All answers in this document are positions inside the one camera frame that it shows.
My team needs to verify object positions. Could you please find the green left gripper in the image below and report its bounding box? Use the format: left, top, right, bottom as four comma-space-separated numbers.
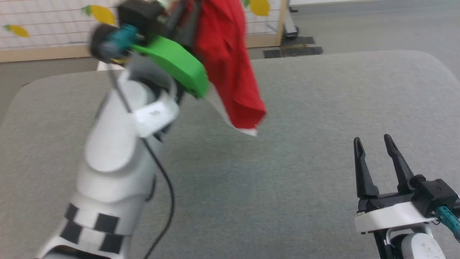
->
131, 0, 210, 100

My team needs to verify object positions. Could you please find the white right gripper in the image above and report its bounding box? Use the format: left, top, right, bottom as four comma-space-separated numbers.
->
353, 134, 438, 235

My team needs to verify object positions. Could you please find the red garment with white trim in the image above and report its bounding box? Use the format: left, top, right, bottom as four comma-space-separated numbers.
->
187, 0, 267, 137

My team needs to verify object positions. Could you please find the white partition board with stand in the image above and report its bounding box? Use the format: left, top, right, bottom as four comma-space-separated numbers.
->
282, 0, 299, 39

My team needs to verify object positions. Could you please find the black floor mat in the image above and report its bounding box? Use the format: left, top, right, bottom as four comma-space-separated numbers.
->
263, 35, 323, 59

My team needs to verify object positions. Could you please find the lemon print partition screen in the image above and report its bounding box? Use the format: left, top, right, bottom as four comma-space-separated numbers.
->
0, 0, 282, 50

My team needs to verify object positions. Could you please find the teal right camera cable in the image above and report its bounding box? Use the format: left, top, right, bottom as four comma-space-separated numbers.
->
436, 206, 460, 242

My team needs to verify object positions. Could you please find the wooden screen frame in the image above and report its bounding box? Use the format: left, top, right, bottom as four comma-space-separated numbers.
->
0, 0, 289, 63

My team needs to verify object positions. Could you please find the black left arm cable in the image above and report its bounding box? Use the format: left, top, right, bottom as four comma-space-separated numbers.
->
108, 68, 176, 259

